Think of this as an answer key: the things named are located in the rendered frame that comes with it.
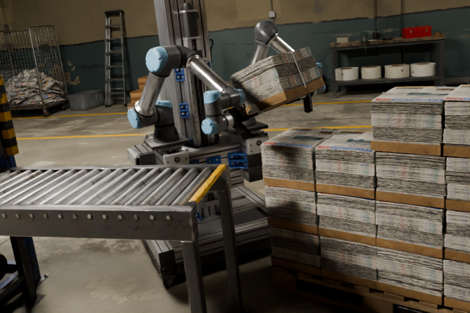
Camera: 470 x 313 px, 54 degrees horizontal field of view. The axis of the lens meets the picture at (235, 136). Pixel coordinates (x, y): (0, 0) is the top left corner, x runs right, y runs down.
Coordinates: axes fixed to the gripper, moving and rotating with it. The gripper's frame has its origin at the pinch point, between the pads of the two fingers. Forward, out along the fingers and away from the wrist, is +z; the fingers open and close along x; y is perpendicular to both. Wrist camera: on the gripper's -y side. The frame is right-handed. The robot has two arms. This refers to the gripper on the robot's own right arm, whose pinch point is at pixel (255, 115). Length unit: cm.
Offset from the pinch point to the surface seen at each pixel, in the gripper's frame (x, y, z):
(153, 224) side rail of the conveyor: -2, -25, -82
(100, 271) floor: 131, -54, -41
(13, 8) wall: 766, 422, 315
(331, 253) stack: -10, -78, 4
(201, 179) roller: 3, -18, -47
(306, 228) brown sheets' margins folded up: -2, -62, 2
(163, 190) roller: 9, -16, -63
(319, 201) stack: -16, -51, 3
